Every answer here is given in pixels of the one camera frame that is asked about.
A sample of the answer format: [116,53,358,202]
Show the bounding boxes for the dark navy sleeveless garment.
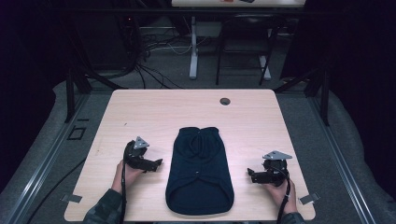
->
[164,126,235,217]

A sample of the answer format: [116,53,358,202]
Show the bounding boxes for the black floor cable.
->
[26,158,87,224]

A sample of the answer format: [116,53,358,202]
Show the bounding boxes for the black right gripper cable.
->
[276,167,292,224]

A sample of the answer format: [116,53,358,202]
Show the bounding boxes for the bundle of black floor cables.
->
[113,13,195,91]

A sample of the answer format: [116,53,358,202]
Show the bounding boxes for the aluminium floor rail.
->
[5,92,92,224]
[306,95,378,224]

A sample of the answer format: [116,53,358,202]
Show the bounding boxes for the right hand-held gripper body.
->
[257,150,293,188]

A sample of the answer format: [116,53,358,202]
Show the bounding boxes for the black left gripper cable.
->
[120,141,132,224]

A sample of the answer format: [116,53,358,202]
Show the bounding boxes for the grey metal table bracket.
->
[298,192,321,206]
[60,193,83,204]

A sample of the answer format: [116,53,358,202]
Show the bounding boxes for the person's right hand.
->
[264,178,299,216]

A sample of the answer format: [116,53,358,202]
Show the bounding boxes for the person's left hand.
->
[111,160,146,195]

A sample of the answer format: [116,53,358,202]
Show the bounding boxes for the black horizontal frame bar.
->
[46,7,307,17]

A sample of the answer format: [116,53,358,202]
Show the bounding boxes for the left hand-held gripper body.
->
[123,135,158,172]

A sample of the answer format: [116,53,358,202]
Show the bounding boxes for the black metal frame stand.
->
[64,66,129,124]
[273,64,332,127]

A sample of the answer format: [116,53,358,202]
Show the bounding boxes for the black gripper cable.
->
[120,141,132,224]
[276,167,292,224]

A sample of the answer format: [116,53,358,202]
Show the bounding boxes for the black chair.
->
[215,13,283,87]

